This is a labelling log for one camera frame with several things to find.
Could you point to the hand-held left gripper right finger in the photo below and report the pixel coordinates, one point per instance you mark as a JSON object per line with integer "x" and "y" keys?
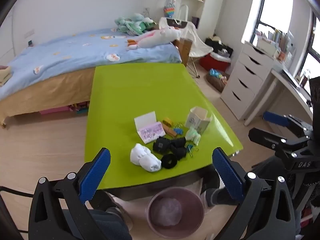
{"x": 227, "y": 172}

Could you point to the rainbow striped toy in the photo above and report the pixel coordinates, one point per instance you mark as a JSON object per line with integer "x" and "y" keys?
{"x": 169, "y": 12}

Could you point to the person's left leg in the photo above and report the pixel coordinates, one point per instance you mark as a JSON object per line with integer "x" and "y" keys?
{"x": 112, "y": 222}

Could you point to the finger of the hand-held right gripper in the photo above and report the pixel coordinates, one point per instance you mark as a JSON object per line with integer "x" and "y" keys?
{"x": 267, "y": 137}
{"x": 275, "y": 118}

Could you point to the bed with tan skirt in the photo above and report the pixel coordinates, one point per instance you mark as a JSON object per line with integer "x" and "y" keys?
{"x": 50, "y": 90}

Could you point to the light green cloth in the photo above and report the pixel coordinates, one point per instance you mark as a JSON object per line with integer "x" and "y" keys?
{"x": 193, "y": 136}

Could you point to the white folding chair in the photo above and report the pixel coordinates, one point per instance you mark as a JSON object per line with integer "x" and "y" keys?
{"x": 197, "y": 45}

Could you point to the white bag with black trim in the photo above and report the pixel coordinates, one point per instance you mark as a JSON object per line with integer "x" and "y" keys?
{"x": 175, "y": 23}

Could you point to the wooden clothespin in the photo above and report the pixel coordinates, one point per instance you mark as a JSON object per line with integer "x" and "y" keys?
{"x": 170, "y": 131}

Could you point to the black office chair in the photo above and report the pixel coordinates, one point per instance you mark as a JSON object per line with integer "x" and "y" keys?
{"x": 307, "y": 192}

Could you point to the white drawer cabinet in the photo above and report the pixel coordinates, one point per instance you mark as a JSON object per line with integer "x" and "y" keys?
{"x": 247, "y": 80}

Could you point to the white sock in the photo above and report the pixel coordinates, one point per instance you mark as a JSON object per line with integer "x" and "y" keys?
{"x": 146, "y": 158}

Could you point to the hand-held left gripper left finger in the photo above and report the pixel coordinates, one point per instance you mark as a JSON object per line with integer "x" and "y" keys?
{"x": 96, "y": 172}

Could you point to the row of books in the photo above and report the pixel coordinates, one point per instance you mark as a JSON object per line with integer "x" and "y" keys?
{"x": 275, "y": 42}

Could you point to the pink box under bed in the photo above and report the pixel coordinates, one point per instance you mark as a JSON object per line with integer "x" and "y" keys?
{"x": 55, "y": 110}

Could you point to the green plush toy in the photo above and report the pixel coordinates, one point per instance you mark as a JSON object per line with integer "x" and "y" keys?
{"x": 132, "y": 23}

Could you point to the white desk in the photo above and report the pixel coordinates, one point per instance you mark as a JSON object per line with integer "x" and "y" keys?
{"x": 287, "y": 85}

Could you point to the black wall socket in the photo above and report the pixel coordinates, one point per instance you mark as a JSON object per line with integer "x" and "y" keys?
{"x": 31, "y": 43}

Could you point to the purple plastic waste bin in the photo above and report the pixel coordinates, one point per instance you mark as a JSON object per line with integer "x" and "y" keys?
{"x": 175, "y": 212}

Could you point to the window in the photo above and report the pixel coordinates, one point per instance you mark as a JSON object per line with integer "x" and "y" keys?
{"x": 277, "y": 2}

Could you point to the white paper carton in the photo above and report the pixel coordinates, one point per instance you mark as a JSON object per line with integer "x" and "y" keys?
{"x": 197, "y": 122}

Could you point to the blue binder clip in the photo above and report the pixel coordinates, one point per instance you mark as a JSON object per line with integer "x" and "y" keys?
{"x": 190, "y": 148}
{"x": 178, "y": 131}

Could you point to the black sock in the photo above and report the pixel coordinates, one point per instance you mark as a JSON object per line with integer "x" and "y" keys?
{"x": 178, "y": 147}
{"x": 161, "y": 145}

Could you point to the white plush toy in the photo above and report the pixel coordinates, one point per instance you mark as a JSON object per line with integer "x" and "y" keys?
{"x": 155, "y": 38}

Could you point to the folded beige towel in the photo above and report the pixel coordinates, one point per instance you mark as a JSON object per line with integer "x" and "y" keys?
{"x": 4, "y": 76}

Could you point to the red storage box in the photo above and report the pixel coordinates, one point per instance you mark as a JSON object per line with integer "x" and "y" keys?
{"x": 212, "y": 63}

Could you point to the brown basket with toys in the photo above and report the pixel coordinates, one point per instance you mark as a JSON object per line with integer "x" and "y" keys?
{"x": 217, "y": 83}

